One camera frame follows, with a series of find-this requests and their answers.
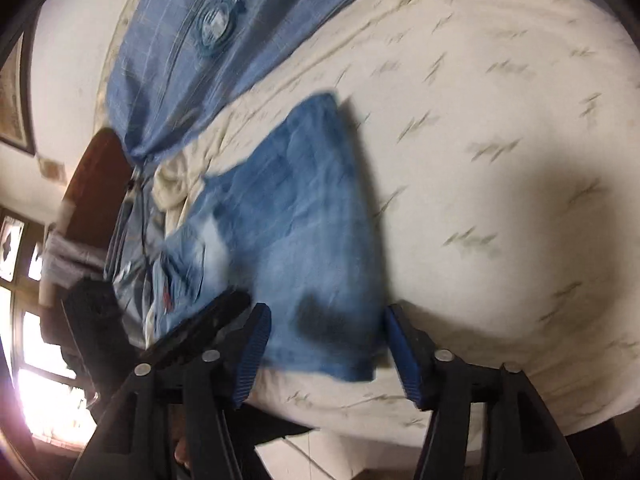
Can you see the framed wall picture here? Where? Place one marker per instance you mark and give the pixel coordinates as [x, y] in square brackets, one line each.
[15, 105]

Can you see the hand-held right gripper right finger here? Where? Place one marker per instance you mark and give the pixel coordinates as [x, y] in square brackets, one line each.
[405, 355]

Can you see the brown headboard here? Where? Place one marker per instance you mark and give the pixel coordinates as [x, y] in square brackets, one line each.
[100, 190]

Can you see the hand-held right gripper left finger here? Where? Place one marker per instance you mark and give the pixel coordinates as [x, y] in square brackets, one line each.
[250, 355]

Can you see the blue denim pants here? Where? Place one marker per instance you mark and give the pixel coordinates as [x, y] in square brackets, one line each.
[310, 220]

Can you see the dark-framed window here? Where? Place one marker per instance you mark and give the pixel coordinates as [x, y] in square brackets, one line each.
[35, 360]

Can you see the cream leaf-print blanket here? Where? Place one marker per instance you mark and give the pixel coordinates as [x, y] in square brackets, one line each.
[500, 160]

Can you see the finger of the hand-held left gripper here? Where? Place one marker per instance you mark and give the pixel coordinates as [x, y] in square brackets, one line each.
[215, 315]

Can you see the beige wall sticker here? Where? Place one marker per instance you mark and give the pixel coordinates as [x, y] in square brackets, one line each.
[52, 169]

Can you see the blue plaid quilt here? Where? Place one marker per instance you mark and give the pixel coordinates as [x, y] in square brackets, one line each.
[165, 75]

